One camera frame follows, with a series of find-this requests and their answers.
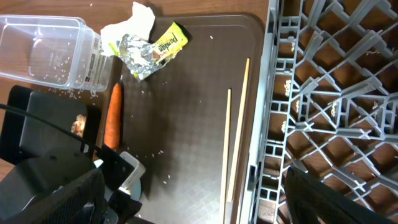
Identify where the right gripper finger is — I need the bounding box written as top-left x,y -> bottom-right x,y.
284,167 -> 392,224

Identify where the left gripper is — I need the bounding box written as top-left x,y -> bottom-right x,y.
96,144 -> 142,223

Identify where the brown food scrap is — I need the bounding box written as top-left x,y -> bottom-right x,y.
71,114 -> 86,137

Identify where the light blue rice bowl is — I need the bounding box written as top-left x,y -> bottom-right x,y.
101,181 -> 142,224

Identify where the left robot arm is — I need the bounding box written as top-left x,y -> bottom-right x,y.
1,146 -> 142,223

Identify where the grey dishwasher rack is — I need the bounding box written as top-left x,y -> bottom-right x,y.
233,0 -> 397,223

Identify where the orange carrot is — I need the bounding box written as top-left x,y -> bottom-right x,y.
104,83 -> 122,150

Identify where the dark brown serving tray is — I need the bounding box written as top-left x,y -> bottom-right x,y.
121,14 -> 264,223

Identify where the left wooden chopstick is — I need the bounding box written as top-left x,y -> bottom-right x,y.
219,88 -> 231,224

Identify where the crumpled foil wrapper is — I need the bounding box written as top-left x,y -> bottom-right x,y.
118,34 -> 165,82

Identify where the clear plastic bin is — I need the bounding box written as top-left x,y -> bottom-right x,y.
1,15 -> 113,91

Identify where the yellow snack packet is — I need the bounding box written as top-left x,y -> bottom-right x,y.
152,22 -> 188,65

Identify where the crumpled white paper napkin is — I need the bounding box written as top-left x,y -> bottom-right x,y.
100,2 -> 155,57

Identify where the left black cable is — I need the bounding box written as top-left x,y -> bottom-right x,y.
0,103 -> 102,153

